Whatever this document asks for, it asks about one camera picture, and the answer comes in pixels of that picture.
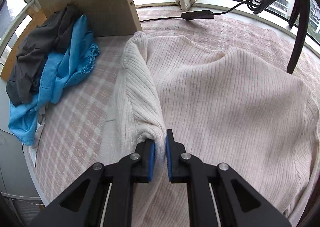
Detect blue garment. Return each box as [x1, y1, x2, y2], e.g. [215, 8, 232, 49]
[8, 15, 100, 146]

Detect ring light inline controller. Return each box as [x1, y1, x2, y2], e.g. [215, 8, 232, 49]
[181, 10, 215, 20]

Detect beige knit sweater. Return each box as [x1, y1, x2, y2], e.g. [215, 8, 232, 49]
[99, 32, 319, 226]

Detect black garment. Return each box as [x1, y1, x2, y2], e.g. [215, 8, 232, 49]
[6, 4, 82, 107]

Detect pine wood board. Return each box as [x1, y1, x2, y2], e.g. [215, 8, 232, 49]
[1, 9, 47, 82]

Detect white garment under pile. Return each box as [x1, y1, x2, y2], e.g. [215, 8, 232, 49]
[29, 105, 47, 167]

